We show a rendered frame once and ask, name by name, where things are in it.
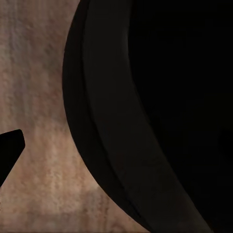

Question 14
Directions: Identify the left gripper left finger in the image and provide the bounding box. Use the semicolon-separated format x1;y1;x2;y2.
0;129;25;186

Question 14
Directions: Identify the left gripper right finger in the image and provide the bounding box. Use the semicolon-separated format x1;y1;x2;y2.
217;129;233;168

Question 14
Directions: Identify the cauldron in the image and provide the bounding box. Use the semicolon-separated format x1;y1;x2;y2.
62;0;233;233

